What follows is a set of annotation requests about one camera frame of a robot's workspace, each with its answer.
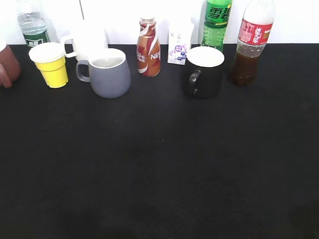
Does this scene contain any grey ceramic mug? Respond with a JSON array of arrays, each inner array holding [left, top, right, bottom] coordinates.
[[76, 48, 131, 99]]

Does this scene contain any Coca-Cola bottle red label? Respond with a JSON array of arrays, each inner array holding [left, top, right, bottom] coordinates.
[[228, 0, 275, 86]]

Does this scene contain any green Sprite bottle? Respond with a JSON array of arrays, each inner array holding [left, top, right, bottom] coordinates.
[[201, 0, 232, 52]]

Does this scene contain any yellow paper cup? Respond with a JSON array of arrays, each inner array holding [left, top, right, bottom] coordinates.
[[28, 42, 68, 88]]

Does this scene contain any Nescafe coffee bottle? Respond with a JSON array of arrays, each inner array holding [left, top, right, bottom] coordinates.
[[136, 16, 161, 77]]

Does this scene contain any black ceramic mug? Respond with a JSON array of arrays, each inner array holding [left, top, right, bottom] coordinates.
[[181, 46, 225, 99]]

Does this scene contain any small white milk carton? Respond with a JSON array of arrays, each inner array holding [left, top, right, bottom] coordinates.
[[167, 21, 194, 65]]

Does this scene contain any white ceramic mug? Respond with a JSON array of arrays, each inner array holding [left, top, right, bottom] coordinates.
[[60, 19, 108, 61]]

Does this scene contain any clear water bottle green label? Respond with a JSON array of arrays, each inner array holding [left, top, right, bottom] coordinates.
[[16, 0, 50, 48]]

